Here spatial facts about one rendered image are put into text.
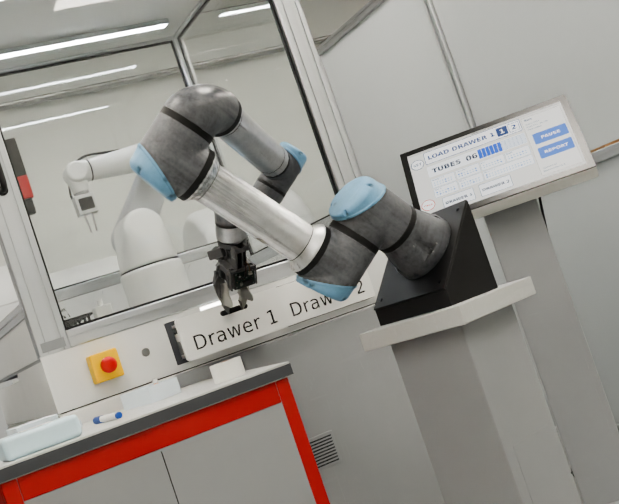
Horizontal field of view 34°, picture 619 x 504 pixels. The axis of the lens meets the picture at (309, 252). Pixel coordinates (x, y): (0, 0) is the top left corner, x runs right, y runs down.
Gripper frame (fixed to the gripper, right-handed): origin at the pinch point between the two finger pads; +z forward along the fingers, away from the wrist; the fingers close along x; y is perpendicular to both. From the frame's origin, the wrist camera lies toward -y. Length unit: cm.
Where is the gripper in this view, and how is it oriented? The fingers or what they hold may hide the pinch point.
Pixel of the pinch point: (233, 305)
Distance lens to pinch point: 257.8
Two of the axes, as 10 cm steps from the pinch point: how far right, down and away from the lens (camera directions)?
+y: 5.1, 3.9, -7.6
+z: 0.4, 8.8, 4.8
